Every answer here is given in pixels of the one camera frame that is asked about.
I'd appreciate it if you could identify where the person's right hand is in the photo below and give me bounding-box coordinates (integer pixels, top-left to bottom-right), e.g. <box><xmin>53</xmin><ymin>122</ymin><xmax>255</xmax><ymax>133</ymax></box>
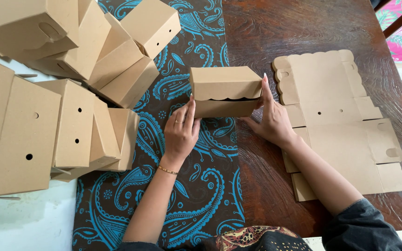
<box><xmin>239</xmin><ymin>73</ymin><xmax>298</xmax><ymax>149</ymax></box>

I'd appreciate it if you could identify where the person's left hand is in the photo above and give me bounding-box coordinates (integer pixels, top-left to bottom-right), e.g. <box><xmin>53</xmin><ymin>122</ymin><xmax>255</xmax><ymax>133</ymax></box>
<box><xmin>163</xmin><ymin>98</ymin><xmax>202</xmax><ymax>165</ymax></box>

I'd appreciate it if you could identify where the scalloped brown cardboard box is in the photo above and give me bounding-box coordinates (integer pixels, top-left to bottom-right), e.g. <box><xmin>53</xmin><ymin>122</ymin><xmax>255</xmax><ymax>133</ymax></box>
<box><xmin>189</xmin><ymin>66</ymin><xmax>263</xmax><ymax>119</ymax></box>

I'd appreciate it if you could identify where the brown blue paisley table runner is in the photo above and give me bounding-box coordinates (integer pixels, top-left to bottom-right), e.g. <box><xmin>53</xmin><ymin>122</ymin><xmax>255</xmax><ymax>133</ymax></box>
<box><xmin>72</xmin><ymin>0</ymin><xmax>246</xmax><ymax>251</ymax></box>

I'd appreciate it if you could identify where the stack of flat cardboard blanks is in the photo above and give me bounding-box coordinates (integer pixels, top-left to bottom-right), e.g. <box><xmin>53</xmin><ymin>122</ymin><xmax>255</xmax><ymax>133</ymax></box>
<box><xmin>272</xmin><ymin>49</ymin><xmax>402</xmax><ymax>202</ymax></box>

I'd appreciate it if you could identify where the person's brown patterned garment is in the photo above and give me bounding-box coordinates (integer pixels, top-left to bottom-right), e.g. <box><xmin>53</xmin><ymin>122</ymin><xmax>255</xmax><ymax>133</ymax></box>
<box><xmin>115</xmin><ymin>225</ymin><xmax>314</xmax><ymax>251</ymax></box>

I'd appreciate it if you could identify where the person's dark grey sleeve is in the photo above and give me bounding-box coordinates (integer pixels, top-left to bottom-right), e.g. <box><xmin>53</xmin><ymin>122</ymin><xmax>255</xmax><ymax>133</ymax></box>
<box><xmin>321</xmin><ymin>198</ymin><xmax>402</xmax><ymax>251</ymax></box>

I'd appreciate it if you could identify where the pile of folded cardboard boxes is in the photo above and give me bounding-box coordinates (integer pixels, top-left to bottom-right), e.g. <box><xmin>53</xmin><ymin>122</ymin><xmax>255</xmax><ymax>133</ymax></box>
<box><xmin>0</xmin><ymin>0</ymin><xmax>182</xmax><ymax>201</ymax></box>

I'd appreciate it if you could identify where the thin gold bracelet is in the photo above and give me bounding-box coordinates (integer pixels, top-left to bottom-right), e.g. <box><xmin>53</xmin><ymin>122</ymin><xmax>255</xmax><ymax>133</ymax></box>
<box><xmin>157</xmin><ymin>165</ymin><xmax>180</xmax><ymax>175</ymax></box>

